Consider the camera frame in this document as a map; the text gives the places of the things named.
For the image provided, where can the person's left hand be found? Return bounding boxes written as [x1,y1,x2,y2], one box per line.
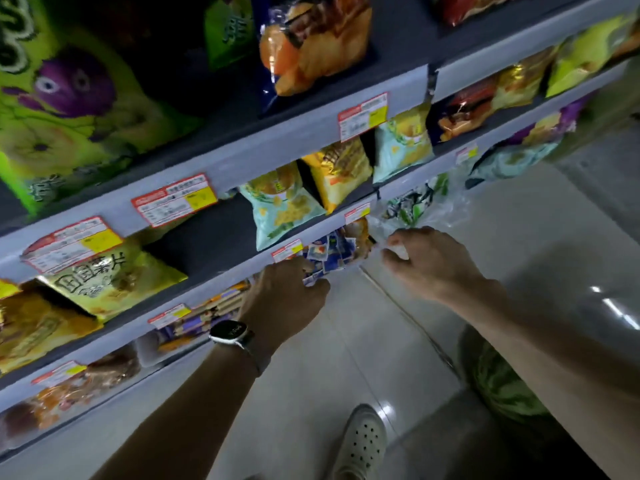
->
[239,255,332,357]

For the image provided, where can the person's right hand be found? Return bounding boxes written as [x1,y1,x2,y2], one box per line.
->
[381,226,489,309]

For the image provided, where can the tray of wafer stick packs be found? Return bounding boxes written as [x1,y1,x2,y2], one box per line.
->
[135,280,252,368]

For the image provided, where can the golden yellow snack bag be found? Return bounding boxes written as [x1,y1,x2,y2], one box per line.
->
[0,292,103,375]
[492,47,559,109]
[301,137,375,215]

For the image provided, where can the grey store shelving unit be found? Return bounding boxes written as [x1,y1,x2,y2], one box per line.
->
[0,0,640,461]

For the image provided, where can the pale yellow snack bag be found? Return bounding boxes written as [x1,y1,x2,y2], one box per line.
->
[37,239,189,323]

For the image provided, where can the red ring print snack bag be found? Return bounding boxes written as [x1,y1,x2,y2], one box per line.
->
[435,0,526,28]

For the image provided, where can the person's left forearm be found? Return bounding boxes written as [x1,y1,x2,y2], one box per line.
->
[89,339,261,480]

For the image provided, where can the person's right forearm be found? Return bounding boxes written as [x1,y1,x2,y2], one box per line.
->
[445,277,640,480]

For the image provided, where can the person's right white clog shoe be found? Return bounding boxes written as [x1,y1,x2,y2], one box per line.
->
[331,403,389,480]

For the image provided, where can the smartwatch with grey band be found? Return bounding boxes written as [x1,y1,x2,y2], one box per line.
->
[208,319,273,378]

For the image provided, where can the striped green watermelon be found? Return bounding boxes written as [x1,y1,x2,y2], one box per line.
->
[469,337,553,427]

